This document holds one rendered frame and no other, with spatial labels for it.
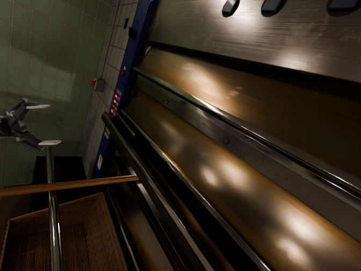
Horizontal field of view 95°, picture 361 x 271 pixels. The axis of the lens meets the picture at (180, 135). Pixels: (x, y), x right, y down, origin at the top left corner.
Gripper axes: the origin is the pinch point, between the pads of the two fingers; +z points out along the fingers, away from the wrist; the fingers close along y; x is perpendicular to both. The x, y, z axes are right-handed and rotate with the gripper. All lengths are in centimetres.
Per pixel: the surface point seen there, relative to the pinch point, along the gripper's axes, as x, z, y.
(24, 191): 9.0, -9.3, 22.0
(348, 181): 28, 79, 5
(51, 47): -89, -64, -46
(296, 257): 27, 74, 25
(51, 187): 3.7, -4.2, 24.4
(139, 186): -18.4, 22.3, 39.6
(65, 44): -95, -55, -48
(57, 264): 24.6, 13.0, 34.8
